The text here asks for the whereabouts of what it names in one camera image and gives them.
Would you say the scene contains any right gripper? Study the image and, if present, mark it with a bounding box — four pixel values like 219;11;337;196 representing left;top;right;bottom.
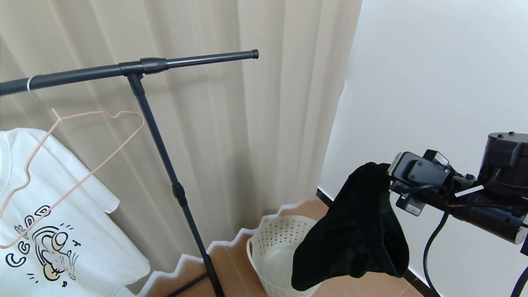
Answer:
396;194;528;245

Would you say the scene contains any black garment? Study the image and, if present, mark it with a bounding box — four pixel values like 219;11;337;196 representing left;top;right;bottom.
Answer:
291;162;410;291

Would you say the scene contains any white printed t-shirt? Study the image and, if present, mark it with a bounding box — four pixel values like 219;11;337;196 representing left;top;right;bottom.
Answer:
0;128;151;297

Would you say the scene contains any white laundry basket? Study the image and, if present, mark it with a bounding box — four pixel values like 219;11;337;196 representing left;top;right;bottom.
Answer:
247;215;326;297

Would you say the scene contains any black clothes rack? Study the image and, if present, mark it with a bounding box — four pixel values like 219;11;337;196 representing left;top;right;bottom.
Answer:
0;49;259;297

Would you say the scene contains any pink clothes hanger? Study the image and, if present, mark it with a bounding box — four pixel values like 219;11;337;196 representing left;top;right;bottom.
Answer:
0;76;145;249

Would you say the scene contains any beige curtain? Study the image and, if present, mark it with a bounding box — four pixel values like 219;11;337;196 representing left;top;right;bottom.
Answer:
0;0;363;295

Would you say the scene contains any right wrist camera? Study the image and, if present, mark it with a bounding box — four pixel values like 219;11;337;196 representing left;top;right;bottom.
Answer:
389;149;453;194

